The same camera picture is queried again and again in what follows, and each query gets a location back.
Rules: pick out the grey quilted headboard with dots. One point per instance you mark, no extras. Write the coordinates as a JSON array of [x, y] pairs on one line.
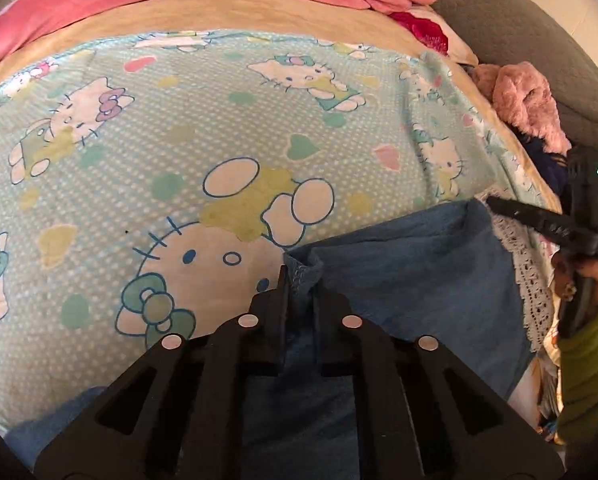
[[529, 20]]

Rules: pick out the pink fluffy cloth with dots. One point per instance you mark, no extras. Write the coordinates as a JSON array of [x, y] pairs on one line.
[[524, 100]]

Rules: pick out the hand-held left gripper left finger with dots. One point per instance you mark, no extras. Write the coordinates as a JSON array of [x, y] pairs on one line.
[[274, 320]]

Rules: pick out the dark navy cloth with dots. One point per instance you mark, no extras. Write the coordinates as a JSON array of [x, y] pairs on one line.
[[544, 160]]

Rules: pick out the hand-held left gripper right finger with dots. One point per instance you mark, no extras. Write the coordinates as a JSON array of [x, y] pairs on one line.
[[334, 330]]

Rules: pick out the red flowered pillow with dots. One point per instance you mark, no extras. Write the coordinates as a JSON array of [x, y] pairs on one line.
[[424, 25]]

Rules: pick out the blue denim pants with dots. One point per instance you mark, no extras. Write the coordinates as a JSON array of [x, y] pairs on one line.
[[429, 270]]

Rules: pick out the cartoon cat printed blanket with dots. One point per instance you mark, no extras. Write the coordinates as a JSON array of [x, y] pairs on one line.
[[129, 160]]

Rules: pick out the person's right hand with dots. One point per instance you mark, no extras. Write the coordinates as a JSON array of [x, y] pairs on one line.
[[565, 280]]

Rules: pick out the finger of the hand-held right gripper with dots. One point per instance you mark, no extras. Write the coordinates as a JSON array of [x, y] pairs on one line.
[[534, 215]]

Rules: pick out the person's right forearm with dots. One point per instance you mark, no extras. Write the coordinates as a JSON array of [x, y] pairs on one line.
[[594, 360]]

